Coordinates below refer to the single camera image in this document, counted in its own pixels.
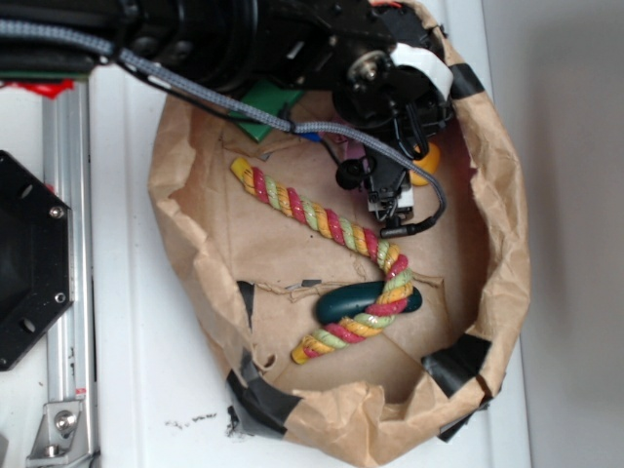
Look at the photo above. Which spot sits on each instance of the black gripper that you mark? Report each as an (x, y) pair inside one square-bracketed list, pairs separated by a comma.
[(403, 93)]

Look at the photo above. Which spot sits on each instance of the yellow rubber duck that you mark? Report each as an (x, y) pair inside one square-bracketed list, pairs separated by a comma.
[(430, 164)]

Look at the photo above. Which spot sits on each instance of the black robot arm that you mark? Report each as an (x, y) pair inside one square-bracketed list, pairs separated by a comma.
[(222, 45)]

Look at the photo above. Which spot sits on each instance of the green rectangular block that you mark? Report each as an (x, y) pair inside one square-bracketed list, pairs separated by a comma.
[(269, 98)]

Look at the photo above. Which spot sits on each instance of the dark green oval object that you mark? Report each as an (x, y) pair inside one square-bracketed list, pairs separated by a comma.
[(349, 301)]

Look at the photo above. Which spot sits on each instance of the crumpled brown paper bag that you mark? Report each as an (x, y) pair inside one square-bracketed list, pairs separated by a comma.
[(254, 277)]

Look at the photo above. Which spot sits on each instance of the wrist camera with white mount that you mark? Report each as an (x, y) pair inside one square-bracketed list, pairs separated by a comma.
[(388, 189)]

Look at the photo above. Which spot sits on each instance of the black octagonal mount plate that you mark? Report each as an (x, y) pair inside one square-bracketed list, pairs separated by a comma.
[(35, 260)]

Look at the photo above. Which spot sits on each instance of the aluminium extrusion rail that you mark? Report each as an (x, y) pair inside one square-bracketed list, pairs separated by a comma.
[(68, 432)]

